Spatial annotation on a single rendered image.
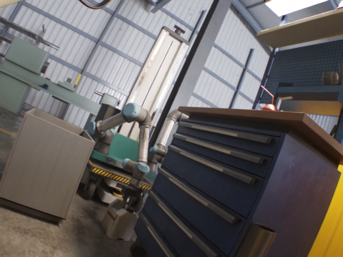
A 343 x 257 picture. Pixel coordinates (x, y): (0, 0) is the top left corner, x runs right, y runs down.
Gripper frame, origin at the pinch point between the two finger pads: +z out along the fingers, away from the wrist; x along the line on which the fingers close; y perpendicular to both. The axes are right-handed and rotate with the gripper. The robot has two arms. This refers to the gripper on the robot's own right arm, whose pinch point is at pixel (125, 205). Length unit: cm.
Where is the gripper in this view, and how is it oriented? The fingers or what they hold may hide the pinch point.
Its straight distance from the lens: 169.9
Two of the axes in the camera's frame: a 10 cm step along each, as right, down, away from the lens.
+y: -5.8, -1.7, 8.0
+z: -4.0, 9.1, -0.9
